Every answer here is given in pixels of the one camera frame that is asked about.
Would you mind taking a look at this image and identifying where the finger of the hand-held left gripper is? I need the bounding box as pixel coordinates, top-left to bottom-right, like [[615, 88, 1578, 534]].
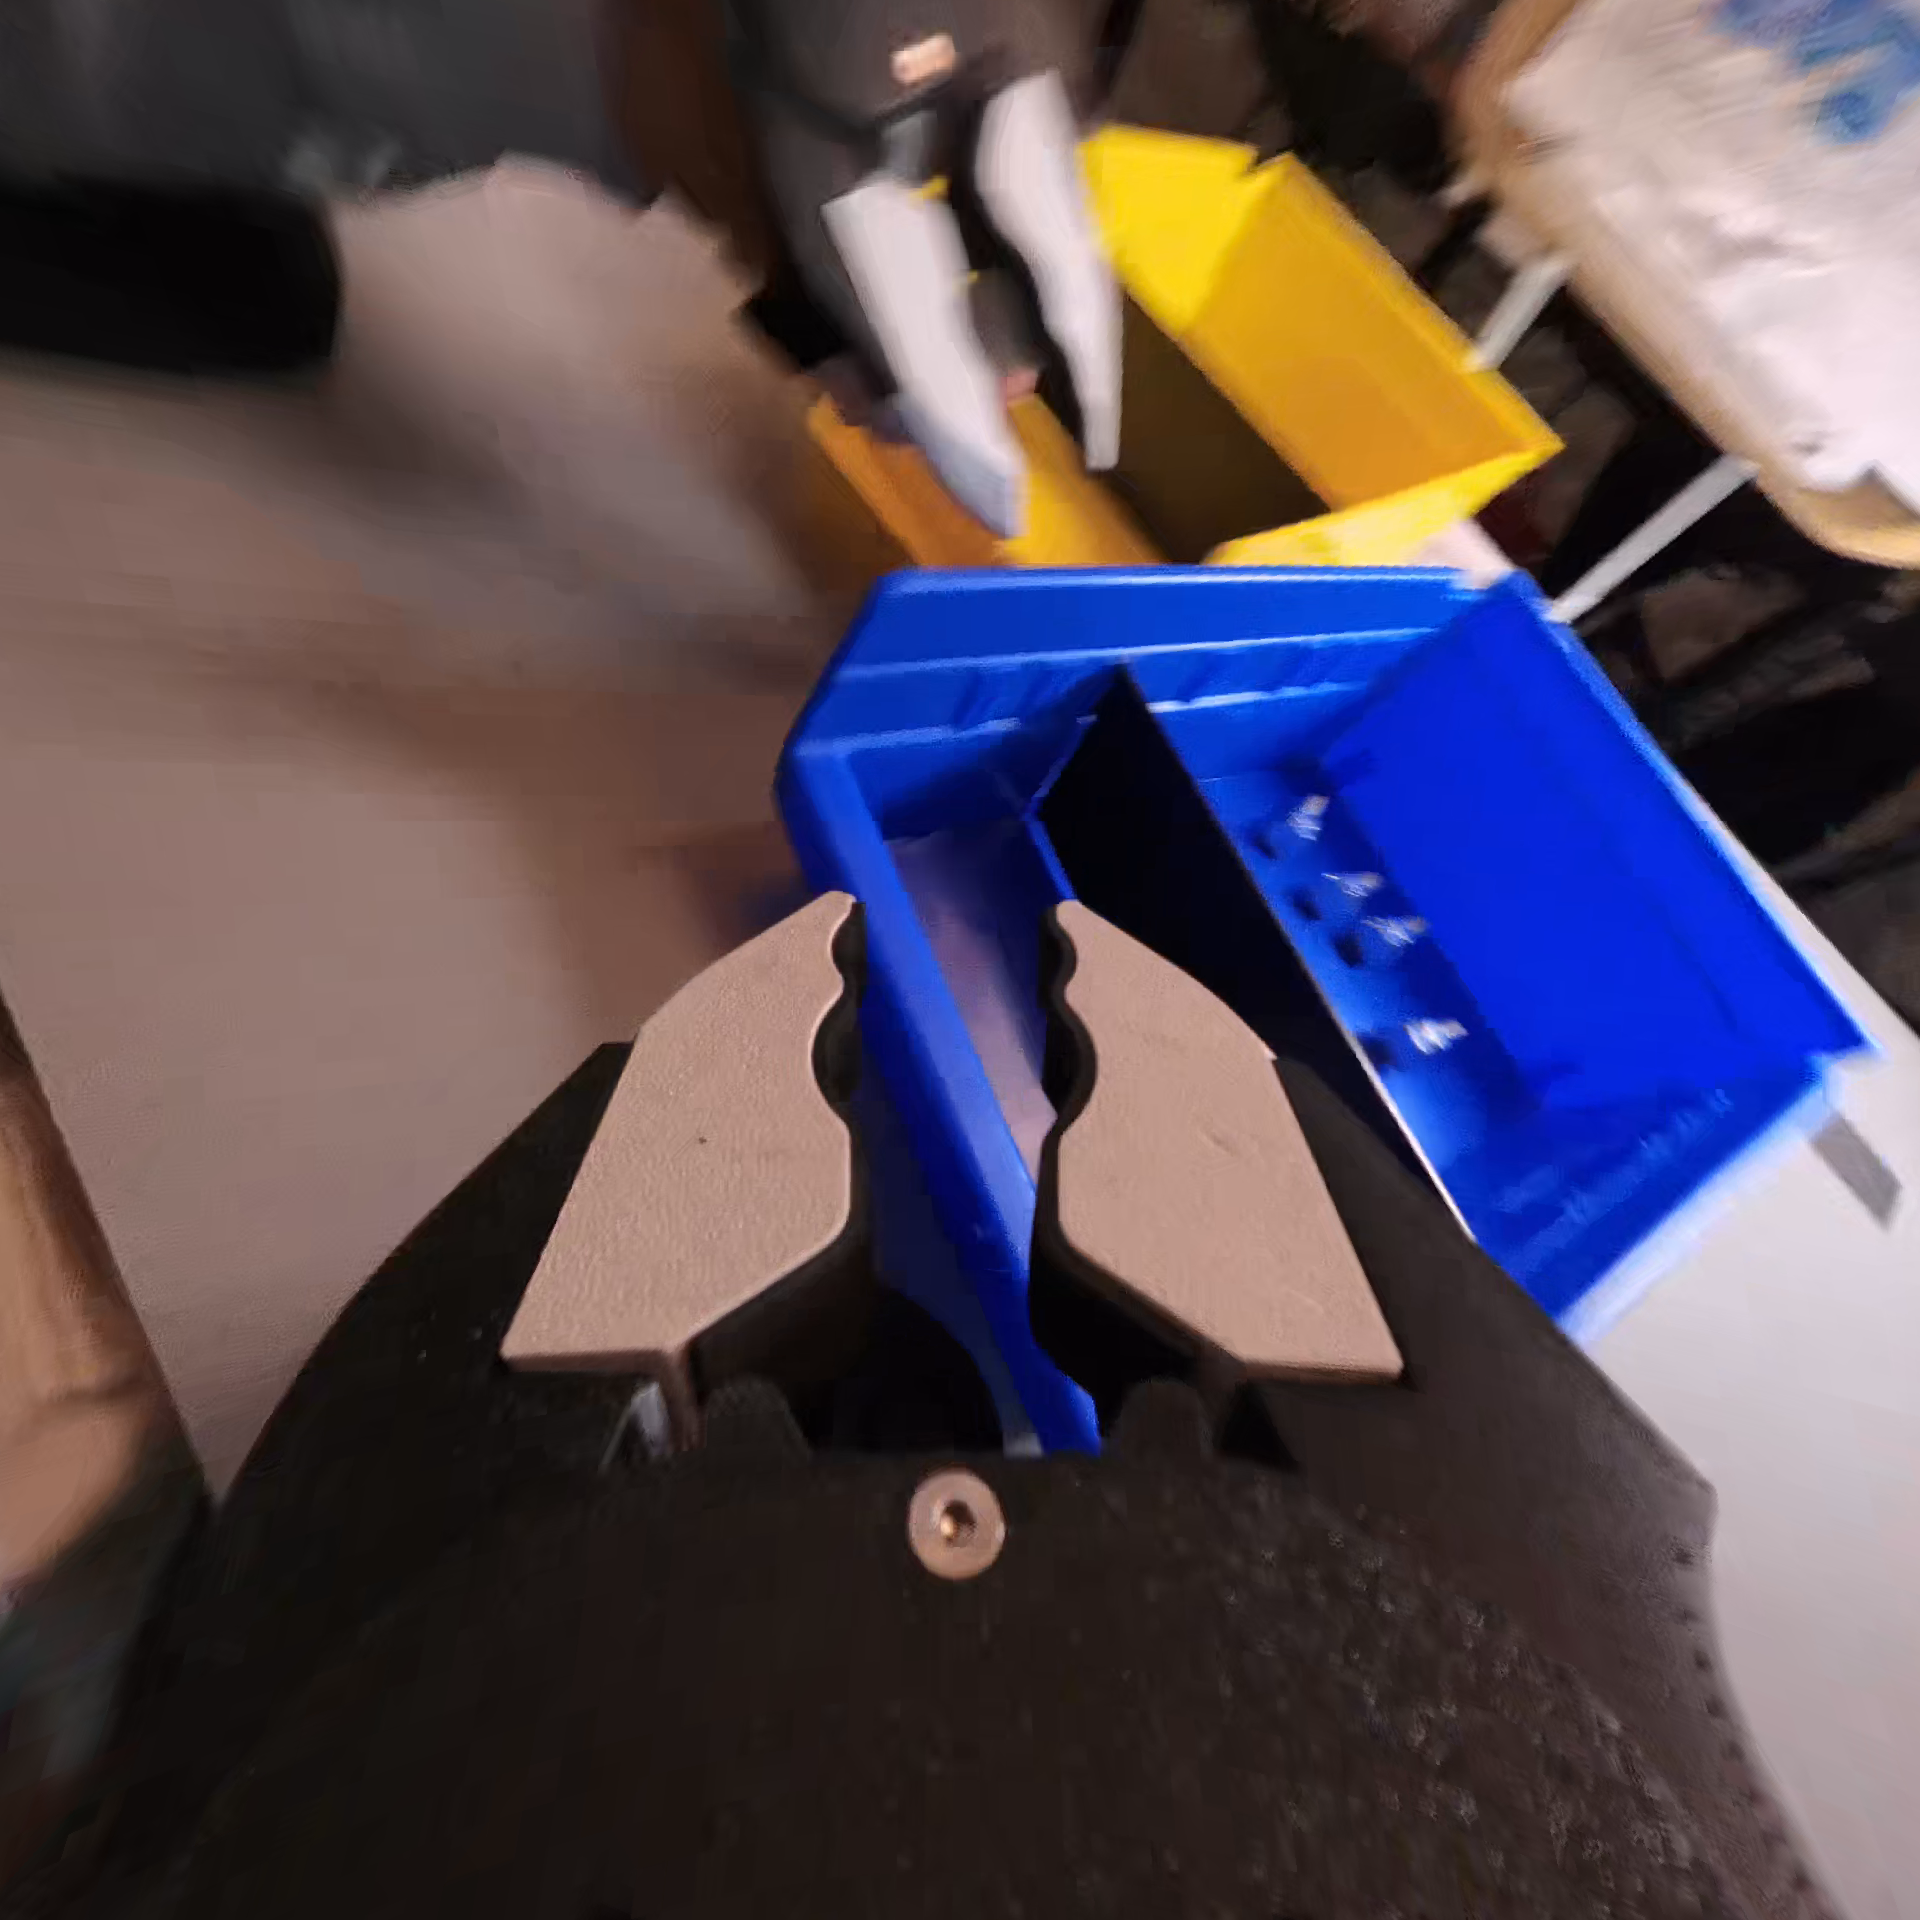
[[823, 175, 1030, 538], [975, 71, 1126, 470]]

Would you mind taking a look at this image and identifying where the blue plastic bin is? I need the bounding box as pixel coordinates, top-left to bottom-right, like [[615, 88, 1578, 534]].
[[772, 562, 1877, 1456]]

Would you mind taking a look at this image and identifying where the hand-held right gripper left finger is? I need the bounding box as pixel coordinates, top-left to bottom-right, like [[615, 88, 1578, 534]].
[[499, 890, 872, 1448]]

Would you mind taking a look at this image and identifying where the yellow plastic bin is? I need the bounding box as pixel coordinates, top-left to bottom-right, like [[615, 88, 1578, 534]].
[[803, 128, 1565, 572]]

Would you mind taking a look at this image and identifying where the white instruction sheet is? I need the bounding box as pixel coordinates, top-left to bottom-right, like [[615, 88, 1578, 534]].
[[1506, 0, 1920, 482]]

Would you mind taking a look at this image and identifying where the wooden document stand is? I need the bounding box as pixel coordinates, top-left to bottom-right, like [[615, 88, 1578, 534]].
[[1463, 0, 1920, 618]]

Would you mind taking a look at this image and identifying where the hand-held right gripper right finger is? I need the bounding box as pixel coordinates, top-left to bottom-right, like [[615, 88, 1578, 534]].
[[1028, 895, 1407, 1431]]

